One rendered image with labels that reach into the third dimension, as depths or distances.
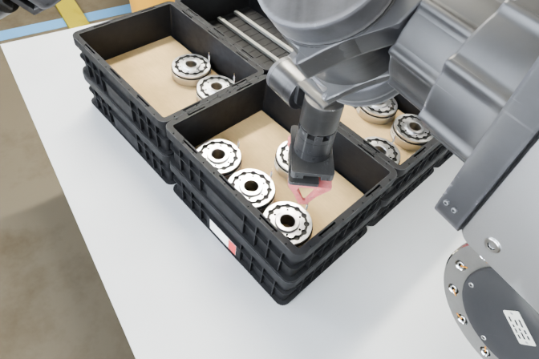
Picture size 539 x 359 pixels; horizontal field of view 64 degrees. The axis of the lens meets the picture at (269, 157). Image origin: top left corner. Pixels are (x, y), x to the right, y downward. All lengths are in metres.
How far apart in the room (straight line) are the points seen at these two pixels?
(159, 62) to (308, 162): 0.70
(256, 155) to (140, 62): 0.45
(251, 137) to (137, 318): 0.46
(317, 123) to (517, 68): 0.42
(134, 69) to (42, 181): 1.02
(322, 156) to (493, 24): 0.46
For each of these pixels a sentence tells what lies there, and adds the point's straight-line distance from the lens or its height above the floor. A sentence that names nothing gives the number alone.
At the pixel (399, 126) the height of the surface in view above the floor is 0.86.
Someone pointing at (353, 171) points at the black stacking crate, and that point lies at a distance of 0.97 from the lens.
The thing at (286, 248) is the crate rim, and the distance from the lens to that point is 0.75.
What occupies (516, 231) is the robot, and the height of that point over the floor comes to 1.42.
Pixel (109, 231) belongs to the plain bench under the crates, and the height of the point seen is 0.70.
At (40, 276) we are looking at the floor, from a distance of 1.86.
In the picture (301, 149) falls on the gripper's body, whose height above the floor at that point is 1.11.
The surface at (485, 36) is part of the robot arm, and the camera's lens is 0.21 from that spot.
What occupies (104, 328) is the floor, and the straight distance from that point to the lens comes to 1.71.
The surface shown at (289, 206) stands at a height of 0.86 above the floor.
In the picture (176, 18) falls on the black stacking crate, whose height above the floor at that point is 0.90.
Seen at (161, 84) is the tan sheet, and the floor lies 0.83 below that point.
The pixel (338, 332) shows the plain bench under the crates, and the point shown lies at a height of 0.70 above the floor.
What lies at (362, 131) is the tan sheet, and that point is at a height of 0.83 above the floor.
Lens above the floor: 1.57
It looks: 48 degrees down
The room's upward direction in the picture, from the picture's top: 9 degrees clockwise
